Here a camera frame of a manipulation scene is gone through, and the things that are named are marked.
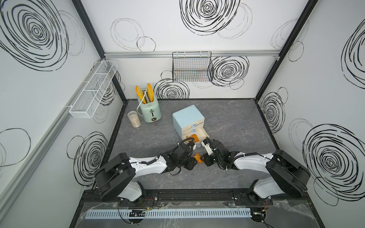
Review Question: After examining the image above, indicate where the clear plastic cup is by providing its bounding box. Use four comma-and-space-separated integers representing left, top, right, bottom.
127, 111, 141, 128

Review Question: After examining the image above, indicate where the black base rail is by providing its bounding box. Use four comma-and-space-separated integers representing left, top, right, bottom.
81, 188, 310, 206

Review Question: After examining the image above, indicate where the yellow toast slice left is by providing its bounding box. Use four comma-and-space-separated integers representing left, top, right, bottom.
136, 86, 147, 104

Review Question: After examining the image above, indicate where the yellow toast slice right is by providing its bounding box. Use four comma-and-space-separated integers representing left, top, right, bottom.
147, 83, 154, 102

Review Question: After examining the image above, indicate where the slotted grey cable duct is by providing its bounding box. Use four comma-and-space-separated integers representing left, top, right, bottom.
85, 208, 252, 219

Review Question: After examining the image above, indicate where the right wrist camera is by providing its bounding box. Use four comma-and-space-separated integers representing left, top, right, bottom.
202, 139, 213, 156

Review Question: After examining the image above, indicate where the yellow toast slice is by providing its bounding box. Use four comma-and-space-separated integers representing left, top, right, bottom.
147, 83, 154, 102
136, 86, 147, 104

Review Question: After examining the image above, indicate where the black wire wall basket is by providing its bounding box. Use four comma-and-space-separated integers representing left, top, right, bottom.
172, 51, 212, 82

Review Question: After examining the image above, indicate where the cream drawer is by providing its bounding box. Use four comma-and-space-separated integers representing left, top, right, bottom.
183, 128, 209, 146
182, 121, 204, 132
182, 127, 207, 139

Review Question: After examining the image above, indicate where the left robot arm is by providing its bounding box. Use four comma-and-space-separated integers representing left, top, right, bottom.
94, 138, 198, 202

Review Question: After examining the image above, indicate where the mint green toaster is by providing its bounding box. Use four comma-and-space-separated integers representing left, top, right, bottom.
139, 98, 162, 123

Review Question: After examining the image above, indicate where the white mesh wall shelf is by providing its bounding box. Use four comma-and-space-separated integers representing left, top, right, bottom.
69, 60, 118, 119

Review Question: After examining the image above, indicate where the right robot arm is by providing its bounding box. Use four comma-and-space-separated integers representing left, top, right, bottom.
202, 138, 310, 205

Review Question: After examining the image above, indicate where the blue cream drawer cabinet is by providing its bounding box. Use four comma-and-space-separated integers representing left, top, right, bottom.
172, 105, 205, 138

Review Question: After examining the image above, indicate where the orange cookie packet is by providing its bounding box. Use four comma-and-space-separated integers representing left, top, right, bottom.
190, 134, 199, 143
193, 153, 203, 163

